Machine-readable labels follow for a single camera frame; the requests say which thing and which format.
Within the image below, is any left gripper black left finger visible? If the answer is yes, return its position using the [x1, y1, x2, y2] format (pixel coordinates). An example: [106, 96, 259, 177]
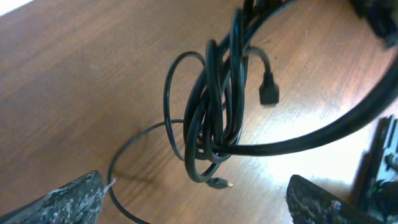
[1, 170, 104, 224]

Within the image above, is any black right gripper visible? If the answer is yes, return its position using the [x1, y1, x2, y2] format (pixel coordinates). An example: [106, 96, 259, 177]
[350, 0, 397, 47]

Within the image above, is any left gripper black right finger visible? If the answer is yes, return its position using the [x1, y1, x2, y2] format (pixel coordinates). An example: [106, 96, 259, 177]
[285, 174, 382, 224]

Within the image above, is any thin black USB cable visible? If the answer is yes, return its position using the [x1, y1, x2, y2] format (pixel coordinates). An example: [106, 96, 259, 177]
[107, 119, 185, 224]

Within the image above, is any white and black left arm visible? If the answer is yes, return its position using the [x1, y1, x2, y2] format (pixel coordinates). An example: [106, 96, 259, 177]
[1, 115, 397, 223]

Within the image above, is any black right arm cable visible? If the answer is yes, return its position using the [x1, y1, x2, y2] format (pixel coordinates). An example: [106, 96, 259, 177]
[211, 55, 398, 157]

